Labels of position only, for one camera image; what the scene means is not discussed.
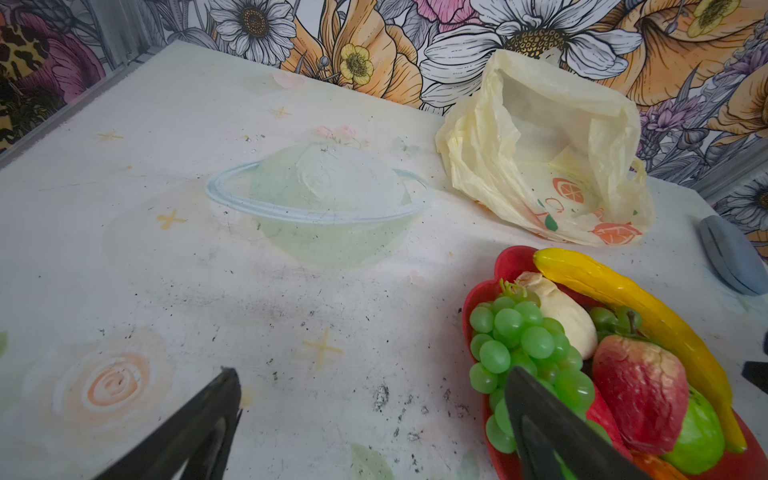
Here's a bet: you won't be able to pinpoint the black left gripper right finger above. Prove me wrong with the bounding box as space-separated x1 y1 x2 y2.
505 367 648 480

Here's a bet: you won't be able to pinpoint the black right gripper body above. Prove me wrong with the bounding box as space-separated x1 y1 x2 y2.
741 361 768 393

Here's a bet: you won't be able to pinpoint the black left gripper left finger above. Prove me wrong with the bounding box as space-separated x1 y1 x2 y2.
97 368 242 479

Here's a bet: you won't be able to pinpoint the green fake cabbage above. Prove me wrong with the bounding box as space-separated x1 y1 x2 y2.
662 386 725 475

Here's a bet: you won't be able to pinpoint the green fake grapes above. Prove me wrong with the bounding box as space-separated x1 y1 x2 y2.
469 279 612 454

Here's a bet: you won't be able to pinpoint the white fake garlic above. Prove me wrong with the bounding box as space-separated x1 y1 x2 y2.
516 272 598 360

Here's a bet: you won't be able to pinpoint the yellow fake banana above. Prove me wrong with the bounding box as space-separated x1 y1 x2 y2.
533 248 747 454

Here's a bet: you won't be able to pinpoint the yellowish plastic bag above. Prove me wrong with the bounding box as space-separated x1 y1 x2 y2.
435 51 655 247

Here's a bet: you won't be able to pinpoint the red fake cabbage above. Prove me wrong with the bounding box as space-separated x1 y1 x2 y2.
586 387 633 461

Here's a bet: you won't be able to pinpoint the orange fake tangerine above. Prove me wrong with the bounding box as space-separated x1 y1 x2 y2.
631 451 687 480

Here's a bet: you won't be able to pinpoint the dark purple fake plum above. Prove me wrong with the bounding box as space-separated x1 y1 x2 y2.
589 306 642 341

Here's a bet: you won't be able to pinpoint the red fake apple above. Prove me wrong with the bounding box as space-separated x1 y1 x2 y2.
592 335 689 455

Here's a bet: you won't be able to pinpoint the grey fabric glasses case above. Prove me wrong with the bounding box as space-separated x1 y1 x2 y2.
698 215 767 296

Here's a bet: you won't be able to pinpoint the clear plastic bowl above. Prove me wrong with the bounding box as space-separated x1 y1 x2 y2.
205 142 432 267

